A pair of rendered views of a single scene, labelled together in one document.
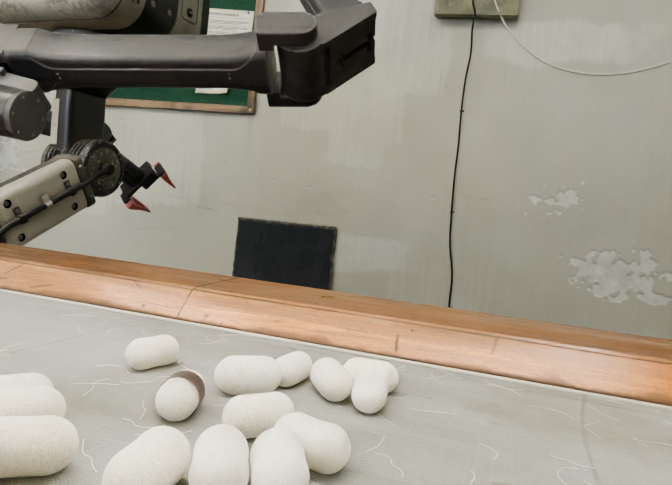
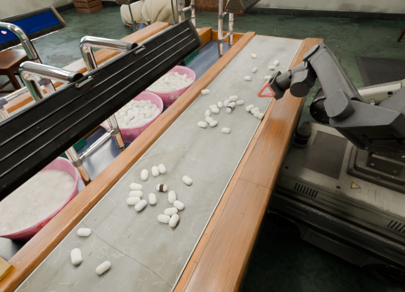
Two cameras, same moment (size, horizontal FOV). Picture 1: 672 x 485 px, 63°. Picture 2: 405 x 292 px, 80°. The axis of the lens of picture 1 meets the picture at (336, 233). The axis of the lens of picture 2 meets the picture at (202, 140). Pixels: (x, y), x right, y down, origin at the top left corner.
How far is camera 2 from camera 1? 0.72 m
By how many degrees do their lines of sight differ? 97
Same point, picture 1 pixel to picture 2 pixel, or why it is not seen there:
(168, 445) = (134, 187)
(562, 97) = not seen: outside the picture
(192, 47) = (332, 88)
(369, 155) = not seen: outside the picture
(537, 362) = (185, 274)
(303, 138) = not seen: outside the picture
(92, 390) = (173, 176)
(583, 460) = (134, 257)
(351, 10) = (381, 112)
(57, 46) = (319, 63)
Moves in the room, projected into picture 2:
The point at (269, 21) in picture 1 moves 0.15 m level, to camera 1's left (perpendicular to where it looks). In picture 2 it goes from (334, 98) to (318, 64)
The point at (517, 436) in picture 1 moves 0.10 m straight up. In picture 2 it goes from (147, 248) to (137, 226)
